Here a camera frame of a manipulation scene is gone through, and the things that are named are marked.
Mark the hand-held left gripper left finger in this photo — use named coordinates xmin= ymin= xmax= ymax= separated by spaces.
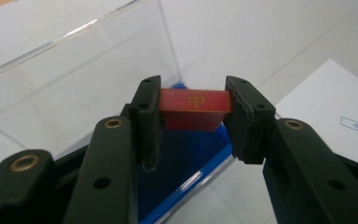
xmin=120 ymin=75 xmax=163 ymax=173

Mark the large white table cover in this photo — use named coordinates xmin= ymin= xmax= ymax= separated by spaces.
xmin=0 ymin=0 xmax=358 ymax=224

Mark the red stamp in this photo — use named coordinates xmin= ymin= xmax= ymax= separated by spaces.
xmin=158 ymin=88 xmax=233 ymax=133

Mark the small white paper sheet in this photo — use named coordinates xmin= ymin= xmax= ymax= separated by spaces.
xmin=273 ymin=58 xmax=358 ymax=166

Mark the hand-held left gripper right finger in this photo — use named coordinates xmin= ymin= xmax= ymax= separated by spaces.
xmin=223 ymin=75 xmax=277 ymax=165

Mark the blue case with clear lid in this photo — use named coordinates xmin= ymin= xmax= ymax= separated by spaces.
xmin=0 ymin=0 xmax=235 ymax=224

